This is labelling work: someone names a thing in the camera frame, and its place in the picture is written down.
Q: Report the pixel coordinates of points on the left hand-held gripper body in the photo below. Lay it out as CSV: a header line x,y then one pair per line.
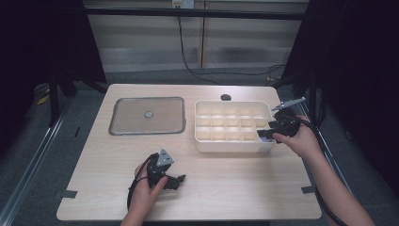
x,y
156,172

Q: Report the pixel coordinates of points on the grey tape strip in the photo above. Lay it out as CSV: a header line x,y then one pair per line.
x,y
66,194
309,190

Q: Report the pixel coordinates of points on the person's left hand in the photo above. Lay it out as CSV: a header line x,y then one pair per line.
x,y
146,194

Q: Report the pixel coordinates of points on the black curtain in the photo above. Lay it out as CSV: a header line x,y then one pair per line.
x,y
40,47
360,78

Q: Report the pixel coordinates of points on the white divided storage box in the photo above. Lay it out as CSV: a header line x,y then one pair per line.
x,y
232,125

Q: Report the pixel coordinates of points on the dark round table grommet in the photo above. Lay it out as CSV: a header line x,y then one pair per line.
x,y
226,97

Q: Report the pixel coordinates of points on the person's right hand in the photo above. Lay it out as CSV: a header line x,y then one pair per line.
x,y
301,139

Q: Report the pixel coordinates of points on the metal floor rail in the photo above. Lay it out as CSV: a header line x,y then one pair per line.
x,y
342,179
34,157

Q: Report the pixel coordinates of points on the white wall socket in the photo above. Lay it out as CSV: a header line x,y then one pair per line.
x,y
183,3

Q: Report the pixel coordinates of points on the black horizontal bar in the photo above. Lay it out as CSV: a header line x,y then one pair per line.
x,y
194,13

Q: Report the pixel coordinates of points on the small black floor object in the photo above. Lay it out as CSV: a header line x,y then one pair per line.
x,y
77,132

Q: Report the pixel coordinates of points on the black stand leg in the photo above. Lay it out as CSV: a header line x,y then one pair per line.
x,y
54,100
312,91

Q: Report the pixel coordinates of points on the clear lid with grey rim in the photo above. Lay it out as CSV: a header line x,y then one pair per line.
x,y
147,116

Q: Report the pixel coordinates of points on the yellow object on floor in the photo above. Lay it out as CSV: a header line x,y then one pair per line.
x,y
43,99

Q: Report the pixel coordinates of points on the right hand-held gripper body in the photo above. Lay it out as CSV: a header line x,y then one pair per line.
x,y
287,122

